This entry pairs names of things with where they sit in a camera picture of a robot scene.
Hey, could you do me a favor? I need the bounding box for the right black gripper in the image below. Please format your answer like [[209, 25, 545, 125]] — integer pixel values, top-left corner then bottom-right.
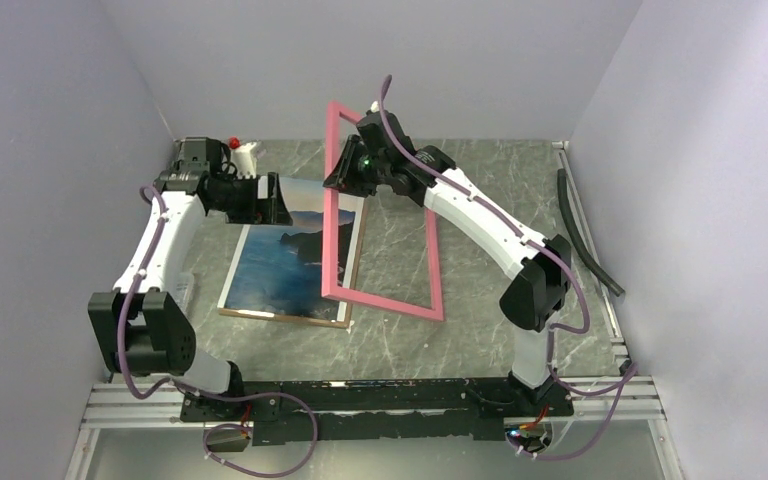
[[325, 134, 390, 197]]

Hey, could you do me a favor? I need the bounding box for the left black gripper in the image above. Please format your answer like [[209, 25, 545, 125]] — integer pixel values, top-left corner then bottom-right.
[[211, 171, 292, 225]]

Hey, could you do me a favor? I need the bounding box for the seascape photo print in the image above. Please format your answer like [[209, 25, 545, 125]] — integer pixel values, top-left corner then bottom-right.
[[222, 174, 367, 323]]

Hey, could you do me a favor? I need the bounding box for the pink wooden picture frame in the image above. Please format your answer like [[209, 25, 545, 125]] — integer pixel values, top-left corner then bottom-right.
[[321, 100, 446, 324]]

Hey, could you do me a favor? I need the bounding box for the brown backing board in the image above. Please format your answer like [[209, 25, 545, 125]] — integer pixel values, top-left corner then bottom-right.
[[218, 198, 369, 330]]

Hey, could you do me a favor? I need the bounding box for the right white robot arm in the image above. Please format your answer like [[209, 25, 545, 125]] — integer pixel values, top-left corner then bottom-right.
[[323, 103, 582, 415]]

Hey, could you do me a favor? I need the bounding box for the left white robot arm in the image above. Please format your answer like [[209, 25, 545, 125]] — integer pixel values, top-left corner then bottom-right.
[[88, 137, 292, 420]]

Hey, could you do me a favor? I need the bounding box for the clear plastic screw box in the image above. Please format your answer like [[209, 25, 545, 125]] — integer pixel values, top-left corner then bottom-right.
[[172, 272, 195, 316]]

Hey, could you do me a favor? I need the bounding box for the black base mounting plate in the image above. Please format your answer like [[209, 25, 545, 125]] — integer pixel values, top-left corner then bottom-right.
[[180, 377, 574, 446]]

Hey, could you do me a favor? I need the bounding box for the black foam tube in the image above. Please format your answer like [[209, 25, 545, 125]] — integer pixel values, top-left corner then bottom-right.
[[556, 168, 626, 297]]

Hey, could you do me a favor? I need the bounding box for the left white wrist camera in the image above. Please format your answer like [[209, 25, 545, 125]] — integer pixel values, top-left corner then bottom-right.
[[228, 136, 264, 179]]

